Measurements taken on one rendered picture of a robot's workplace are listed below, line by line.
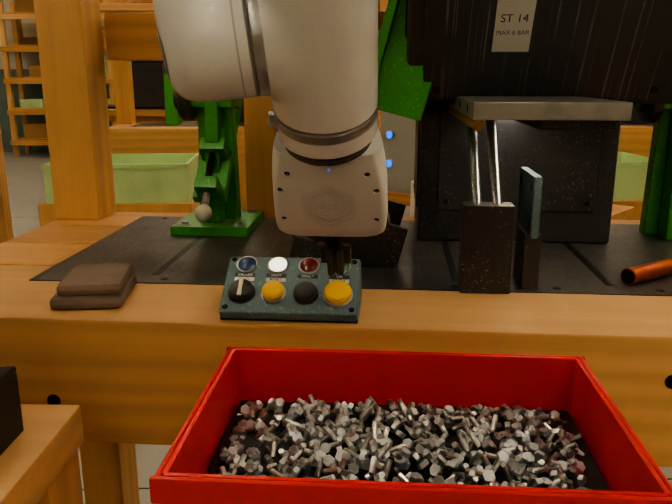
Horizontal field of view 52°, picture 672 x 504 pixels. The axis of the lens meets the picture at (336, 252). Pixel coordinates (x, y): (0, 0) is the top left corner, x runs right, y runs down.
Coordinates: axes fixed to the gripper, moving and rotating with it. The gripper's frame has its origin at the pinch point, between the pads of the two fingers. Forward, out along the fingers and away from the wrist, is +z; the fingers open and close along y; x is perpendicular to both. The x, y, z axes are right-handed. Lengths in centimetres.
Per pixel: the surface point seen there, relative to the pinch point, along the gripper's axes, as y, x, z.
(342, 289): 0.4, -0.2, 5.9
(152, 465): -66, 38, 148
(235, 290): -11.0, -0.7, 5.9
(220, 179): -23, 37, 25
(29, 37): -542, 837, 502
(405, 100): 7.0, 29.1, 3.5
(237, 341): -10.7, -4.8, 9.5
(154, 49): -42, 71, 23
